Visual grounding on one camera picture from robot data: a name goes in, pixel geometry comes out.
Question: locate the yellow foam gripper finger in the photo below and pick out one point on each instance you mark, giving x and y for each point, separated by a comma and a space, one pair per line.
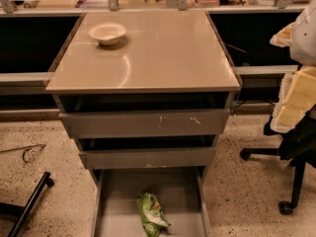
297, 96
283, 37

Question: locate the green rice chip bag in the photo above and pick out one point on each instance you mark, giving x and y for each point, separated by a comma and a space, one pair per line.
151, 214

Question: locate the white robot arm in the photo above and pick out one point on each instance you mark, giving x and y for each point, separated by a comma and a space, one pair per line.
303, 38

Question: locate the grey top drawer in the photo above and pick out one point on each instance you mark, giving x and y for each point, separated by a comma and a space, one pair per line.
145, 124

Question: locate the grey middle drawer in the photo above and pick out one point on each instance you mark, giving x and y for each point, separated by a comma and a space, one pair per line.
147, 158

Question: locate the beige counter top cabinet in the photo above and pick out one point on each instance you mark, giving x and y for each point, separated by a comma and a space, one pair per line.
161, 52

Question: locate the grey open bottom drawer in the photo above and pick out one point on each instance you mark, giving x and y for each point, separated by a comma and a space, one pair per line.
178, 190

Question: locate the black office chair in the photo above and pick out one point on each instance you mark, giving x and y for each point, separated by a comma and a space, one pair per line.
299, 147

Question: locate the white paper bowl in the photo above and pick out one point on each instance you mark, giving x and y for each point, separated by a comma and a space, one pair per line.
107, 33

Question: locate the black chair leg left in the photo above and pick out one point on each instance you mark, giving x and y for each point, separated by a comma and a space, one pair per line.
21, 212

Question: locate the metal wire hook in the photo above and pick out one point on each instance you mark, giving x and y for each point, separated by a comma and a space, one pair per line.
25, 150

